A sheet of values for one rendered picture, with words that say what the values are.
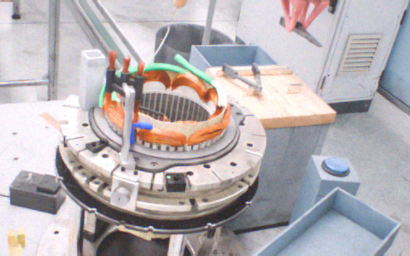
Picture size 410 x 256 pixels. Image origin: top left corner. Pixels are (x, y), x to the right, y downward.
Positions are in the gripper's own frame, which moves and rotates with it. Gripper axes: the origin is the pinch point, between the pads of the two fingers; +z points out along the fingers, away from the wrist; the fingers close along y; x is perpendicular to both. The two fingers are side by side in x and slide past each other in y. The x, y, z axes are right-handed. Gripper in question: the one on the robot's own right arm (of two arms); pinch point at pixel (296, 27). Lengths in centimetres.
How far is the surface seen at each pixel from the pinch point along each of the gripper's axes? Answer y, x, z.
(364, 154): -142, -103, 118
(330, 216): 10.1, 33.9, 16.7
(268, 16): -127, -204, 78
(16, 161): 49, -22, 40
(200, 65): 12.3, -13.1, 13.8
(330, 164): 3.7, 24.0, 14.6
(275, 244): 23.9, 39.6, 13.7
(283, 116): 6.5, 11.6, 12.4
